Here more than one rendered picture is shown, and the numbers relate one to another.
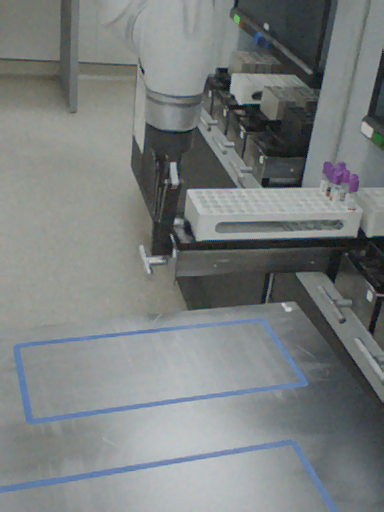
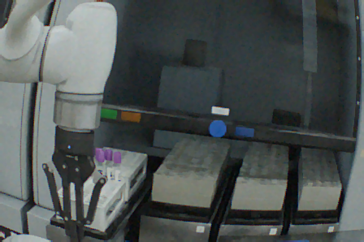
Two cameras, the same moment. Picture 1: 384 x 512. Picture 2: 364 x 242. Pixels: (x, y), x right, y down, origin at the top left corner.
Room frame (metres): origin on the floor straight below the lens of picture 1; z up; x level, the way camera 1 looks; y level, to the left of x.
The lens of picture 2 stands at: (0.42, 1.38, 1.24)
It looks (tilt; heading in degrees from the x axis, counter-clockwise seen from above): 8 degrees down; 292
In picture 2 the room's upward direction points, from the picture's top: 7 degrees clockwise
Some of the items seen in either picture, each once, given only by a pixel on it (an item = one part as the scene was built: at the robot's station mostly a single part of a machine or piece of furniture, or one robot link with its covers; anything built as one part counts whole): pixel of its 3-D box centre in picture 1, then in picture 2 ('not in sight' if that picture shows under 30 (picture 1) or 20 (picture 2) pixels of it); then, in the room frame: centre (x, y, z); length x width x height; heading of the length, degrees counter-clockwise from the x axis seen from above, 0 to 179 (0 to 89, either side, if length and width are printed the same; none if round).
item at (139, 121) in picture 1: (138, 106); not in sight; (2.89, 0.29, 0.43); 0.27 x 0.02 x 0.36; 17
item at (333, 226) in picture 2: not in sight; (311, 206); (0.87, -0.67, 0.78); 0.73 x 0.14 x 0.09; 107
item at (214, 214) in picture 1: (271, 216); (90, 202); (1.19, -0.13, 0.83); 0.30 x 0.10 x 0.06; 107
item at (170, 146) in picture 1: (168, 151); (72, 155); (1.13, 0.06, 0.96); 0.08 x 0.07 x 0.09; 17
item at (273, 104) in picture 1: (272, 105); not in sight; (1.77, -0.15, 0.85); 0.12 x 0.02 x 0.06; 18
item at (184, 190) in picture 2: not in sight; (182, 192); (1.10, -0.36, 0.85); 0.12 x 0.02 x 0.06; 17
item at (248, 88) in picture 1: (288, 92); not in sight; (1.95, -0.20, 0.83); 0.30 x 0.10 x 0.06; 107
